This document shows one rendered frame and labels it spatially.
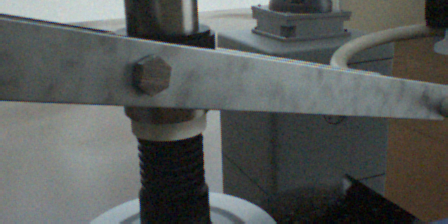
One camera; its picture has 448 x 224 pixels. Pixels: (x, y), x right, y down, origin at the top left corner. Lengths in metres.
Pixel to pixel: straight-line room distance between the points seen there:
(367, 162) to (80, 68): 1.30
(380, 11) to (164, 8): 6.34
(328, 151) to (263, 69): 1.04
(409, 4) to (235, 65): 6.61
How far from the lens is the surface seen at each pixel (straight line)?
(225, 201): 0.58
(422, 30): 1.17
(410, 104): 0.68
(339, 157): 1.50
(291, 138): 1.38
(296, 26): 1.42
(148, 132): 0.44
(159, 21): 0.41
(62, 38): 0.33
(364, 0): 6.53
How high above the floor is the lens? 1.11
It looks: 17 degrees down
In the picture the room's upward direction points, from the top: 2 degrees counter-clockwise
